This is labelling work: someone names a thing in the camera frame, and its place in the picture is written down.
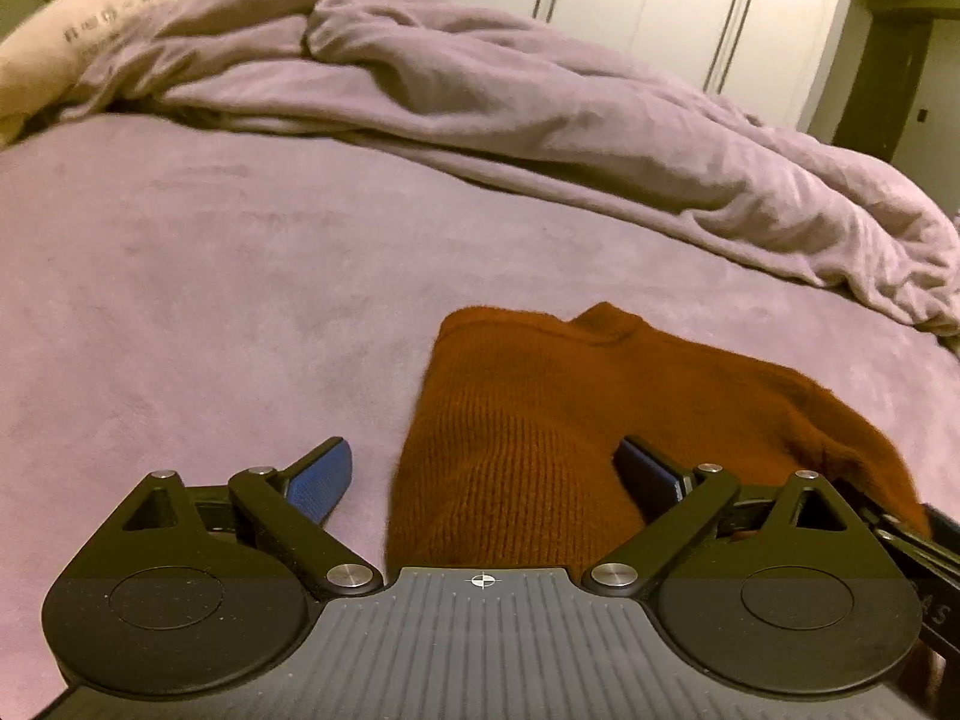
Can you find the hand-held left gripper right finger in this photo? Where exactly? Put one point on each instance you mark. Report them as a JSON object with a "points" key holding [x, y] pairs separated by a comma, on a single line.
{"points": [[646, 471]]}

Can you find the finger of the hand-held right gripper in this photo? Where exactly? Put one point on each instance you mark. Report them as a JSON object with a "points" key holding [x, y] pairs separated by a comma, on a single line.
{"points": [[892, 536]]}

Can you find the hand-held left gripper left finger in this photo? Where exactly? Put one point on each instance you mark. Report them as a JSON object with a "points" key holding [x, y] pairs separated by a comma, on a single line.
{"points": [[324, 474]]}

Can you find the rust orange knit sweater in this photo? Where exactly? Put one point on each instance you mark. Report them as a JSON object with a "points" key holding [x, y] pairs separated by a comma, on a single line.
{"points": [[525, 427]]}

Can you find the purple bed sheet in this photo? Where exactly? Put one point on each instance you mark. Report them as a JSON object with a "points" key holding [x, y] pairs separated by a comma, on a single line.
{"points": [[187, 277]]}

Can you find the crumpled purple blanket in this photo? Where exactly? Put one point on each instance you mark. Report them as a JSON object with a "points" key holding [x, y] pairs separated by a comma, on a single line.
{"points": [[525, 120]]}

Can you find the white wardrobe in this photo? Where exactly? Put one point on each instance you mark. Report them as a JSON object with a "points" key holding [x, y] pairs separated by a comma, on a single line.
{"points": [[637, 7]]}

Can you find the cream printed pillow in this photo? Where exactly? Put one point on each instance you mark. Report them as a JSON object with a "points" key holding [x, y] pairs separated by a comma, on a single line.
{"points": [[67, 45]]}

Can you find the dark door frame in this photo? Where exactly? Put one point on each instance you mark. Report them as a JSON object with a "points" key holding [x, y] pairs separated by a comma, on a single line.
{"points": [[885, 82]]}

